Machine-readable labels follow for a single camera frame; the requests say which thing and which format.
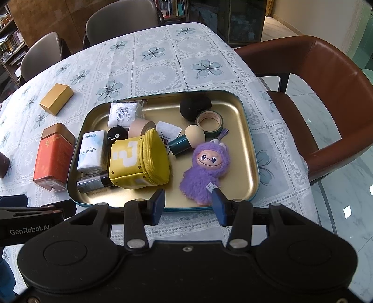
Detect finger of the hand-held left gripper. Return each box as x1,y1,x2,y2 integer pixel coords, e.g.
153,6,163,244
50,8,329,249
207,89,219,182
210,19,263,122
55,199,77,220

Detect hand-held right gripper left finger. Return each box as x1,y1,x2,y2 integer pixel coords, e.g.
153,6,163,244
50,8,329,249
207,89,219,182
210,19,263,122
69,189,166,251

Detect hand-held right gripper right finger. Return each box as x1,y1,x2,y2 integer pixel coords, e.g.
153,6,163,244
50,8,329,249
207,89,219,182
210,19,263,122
212,189,311,251

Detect purple plush monster toy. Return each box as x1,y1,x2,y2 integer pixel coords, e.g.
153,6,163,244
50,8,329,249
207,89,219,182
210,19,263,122
179,130,231,207

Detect black cylindrical tube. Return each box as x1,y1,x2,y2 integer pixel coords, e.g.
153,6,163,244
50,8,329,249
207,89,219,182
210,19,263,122
76,170,114,194

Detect teal gold metal tray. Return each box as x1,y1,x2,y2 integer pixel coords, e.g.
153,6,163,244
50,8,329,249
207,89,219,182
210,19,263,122
66,90,260,211

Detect yellow question mark pouch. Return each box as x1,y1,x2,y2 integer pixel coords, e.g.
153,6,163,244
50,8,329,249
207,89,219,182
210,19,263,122
108,128,171,190

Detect white tissue packet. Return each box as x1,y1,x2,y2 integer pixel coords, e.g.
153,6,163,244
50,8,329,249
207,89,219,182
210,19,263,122
77,130,108,172

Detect green tape roll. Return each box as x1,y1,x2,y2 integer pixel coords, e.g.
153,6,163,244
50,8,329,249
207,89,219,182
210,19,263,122
195,111,225,139

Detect teal makeup sponge brush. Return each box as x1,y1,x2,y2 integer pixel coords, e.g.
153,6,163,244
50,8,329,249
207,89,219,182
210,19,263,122
168,124,206,156

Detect beige tape roll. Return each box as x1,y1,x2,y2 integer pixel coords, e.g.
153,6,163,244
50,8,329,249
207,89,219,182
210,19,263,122
128,118,157,139

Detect small black plush toy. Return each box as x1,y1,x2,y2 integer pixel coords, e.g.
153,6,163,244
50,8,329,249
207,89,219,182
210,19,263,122
106,126,129,146

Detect black round puff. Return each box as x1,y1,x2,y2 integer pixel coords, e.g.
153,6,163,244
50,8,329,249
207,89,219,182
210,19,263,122
179,97,213,121

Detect person's blue trouser leg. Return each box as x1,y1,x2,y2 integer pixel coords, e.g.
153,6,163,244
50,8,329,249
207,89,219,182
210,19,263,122
0,256,15,295

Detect orange tea tin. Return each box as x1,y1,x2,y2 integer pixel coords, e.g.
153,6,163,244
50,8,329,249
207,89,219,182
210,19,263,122
33,123,75,193

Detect brown canister silver lid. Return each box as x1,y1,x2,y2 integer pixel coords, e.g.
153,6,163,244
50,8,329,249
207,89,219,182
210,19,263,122
0,151,10,179

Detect gold cardboard box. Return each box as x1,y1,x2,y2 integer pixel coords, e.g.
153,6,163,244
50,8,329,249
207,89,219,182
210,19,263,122
39,83,74,116

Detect grey upholstered chair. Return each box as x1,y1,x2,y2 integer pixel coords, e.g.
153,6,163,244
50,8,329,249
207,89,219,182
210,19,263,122
83,0,165,48
20,31,72,82

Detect brown leather chair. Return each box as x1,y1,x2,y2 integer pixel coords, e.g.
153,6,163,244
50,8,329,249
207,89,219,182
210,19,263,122
233,35,373,187

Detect dark glass cabinet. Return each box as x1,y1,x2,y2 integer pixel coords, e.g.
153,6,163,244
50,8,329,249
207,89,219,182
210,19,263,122
188,0,267,44

